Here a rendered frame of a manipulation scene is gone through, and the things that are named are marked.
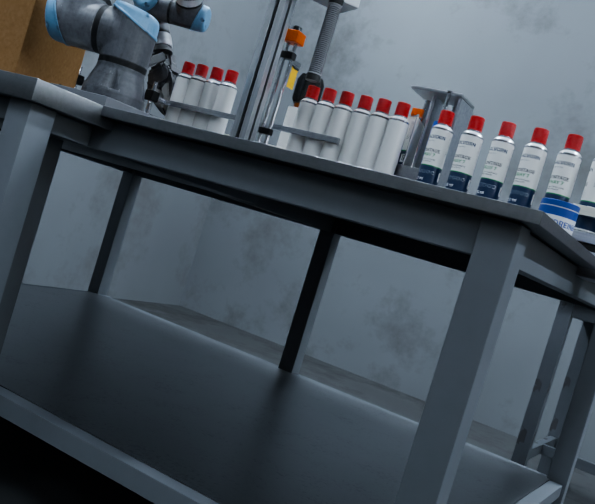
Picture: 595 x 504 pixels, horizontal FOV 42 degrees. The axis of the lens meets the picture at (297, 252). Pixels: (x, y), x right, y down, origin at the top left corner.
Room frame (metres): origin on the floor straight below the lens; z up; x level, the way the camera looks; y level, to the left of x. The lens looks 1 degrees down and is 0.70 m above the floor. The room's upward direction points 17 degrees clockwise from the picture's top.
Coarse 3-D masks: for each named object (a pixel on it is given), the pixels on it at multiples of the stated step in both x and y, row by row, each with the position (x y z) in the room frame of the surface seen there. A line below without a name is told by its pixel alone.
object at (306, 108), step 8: (312, 88) 2.02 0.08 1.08; (312, 96) 2.02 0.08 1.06; (304, 104) 2.01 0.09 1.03; (312, 104) 2.01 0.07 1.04; (304, 112) 2.01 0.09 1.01; (312, 112) 2.01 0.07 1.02; (296, 120) 2.01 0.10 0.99; (304, 120) 2.01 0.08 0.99; (296, 128) 2.01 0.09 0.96; (304, 128) 2.01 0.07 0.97; (296, 136) 2.01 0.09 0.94; (288, 144) 2.02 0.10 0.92; (296, 144) 2.01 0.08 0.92
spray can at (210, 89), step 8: (216, 72) 2.17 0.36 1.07; (208, 80) 2.17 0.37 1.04; (216, 80) 2.17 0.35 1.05; (208, 88) 2.16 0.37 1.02; (216, 88) 2.17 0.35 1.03; (208, 96) 2.16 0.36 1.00; (200, 104) 2.17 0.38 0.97; (208, 104) 2.16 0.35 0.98; (200, 120) 2.16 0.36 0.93; (208, 120) 2.17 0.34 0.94; (200, 128) 2.16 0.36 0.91
